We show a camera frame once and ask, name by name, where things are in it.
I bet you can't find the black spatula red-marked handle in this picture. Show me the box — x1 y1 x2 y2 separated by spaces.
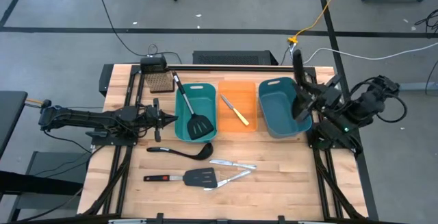
142 166 219 190

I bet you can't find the black slim-handled ladle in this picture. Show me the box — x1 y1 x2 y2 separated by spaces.
146 142 215 162

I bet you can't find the dark blue-green plastic bin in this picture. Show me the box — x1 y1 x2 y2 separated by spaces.
257 76 313 140

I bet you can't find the black side table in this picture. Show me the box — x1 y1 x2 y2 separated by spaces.
0 90 29 160

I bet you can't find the thin black floor cable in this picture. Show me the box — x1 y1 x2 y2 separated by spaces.
96 0 183 64

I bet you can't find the black spatula silver handle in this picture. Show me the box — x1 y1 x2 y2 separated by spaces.
171 70 216 141

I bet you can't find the metal box grater black handle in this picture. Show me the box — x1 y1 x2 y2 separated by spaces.
140 56 176 94

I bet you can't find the light teal plastic bin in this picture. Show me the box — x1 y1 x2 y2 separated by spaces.
174 82 219 145

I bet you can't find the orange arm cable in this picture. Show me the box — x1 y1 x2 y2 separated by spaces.
25 97 46 108

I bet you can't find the black computer case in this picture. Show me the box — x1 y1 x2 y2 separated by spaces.
192 49 279 66

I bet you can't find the knife with cream handle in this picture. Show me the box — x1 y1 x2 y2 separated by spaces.
219 93 250 127

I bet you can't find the black aluminium table frame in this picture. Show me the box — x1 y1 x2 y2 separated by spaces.
81 62 380 224

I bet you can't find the grey side table base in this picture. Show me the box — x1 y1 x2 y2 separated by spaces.
5 150 90 223

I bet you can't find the orange translucent plastic bin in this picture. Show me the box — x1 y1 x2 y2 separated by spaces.
217 80 259 134

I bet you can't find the white floor cable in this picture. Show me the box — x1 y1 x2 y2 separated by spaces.
289 41 438 66

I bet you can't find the black cable tangle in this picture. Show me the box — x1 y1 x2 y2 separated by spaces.
413 9 438 35

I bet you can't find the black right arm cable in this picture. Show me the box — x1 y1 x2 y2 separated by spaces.
352 75 409 124

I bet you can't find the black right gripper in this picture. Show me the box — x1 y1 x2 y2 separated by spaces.
296 78 338 112

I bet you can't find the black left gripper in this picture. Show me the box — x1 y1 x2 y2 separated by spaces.
136 97 179 142

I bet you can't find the yellow extension cable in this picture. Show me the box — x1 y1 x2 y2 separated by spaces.
286 0 349 45

